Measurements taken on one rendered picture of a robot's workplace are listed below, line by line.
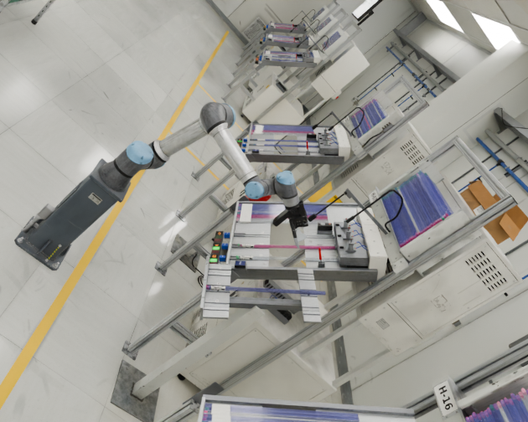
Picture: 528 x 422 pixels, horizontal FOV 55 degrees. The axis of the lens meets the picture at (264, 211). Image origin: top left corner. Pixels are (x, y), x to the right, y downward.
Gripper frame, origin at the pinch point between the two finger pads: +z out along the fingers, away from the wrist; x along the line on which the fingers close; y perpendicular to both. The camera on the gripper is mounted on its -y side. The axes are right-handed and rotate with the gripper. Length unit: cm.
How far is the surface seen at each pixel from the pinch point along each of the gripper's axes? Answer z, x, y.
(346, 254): 10.6, -3.3, 21.4
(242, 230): 3.4, 27.1, -30.0
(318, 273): 13.6, -10.0, 6.6
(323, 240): 14.1, 18.4, 10.9
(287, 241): 80, 135, -23
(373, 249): 11.8, -1.5, 34.1
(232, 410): 4, -91, -25
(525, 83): 58, 306, 227
